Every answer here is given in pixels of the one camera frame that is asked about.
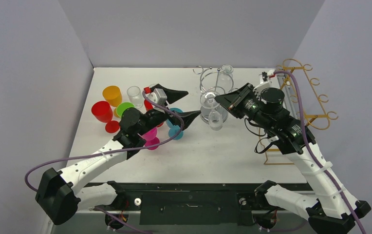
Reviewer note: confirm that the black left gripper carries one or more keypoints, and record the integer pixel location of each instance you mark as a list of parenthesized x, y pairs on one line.
[(173, 96)]

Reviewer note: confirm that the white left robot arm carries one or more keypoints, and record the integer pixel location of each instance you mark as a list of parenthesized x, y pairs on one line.
[(61, 193)]

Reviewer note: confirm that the chrome spiral glass rack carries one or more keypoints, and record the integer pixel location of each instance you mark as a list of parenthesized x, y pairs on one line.
[(210, 81)]

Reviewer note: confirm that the green plastic wine glass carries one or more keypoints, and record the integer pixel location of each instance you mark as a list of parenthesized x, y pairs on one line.
[(121, 108)]

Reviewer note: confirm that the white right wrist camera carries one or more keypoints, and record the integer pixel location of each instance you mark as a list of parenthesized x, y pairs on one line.
[(265, 81)]

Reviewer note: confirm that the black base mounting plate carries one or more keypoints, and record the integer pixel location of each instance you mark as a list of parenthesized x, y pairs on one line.
[(190, 204)]

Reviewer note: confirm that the red plastic wine glass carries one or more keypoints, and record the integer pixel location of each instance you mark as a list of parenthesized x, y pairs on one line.
[(102, 111)]

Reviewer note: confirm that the pink plastic wine glass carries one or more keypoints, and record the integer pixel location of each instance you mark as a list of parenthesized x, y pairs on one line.
[(151, 137)]

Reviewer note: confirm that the blue plastic wine glass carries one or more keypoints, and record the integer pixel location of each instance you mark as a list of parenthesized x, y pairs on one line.
[(173, 129)]

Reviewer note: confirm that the clear stemmed wine glass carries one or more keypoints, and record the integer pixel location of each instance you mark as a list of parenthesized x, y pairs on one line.
[(210, 105)]

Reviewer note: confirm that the yellow plastic wine glass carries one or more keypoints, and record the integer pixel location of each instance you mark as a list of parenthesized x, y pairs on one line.
[(112, 94)]

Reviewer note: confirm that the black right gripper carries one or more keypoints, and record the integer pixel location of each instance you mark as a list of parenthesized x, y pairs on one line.
[(238, 100)]

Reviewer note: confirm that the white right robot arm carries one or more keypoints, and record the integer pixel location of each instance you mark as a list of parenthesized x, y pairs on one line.
[(332, 209)]

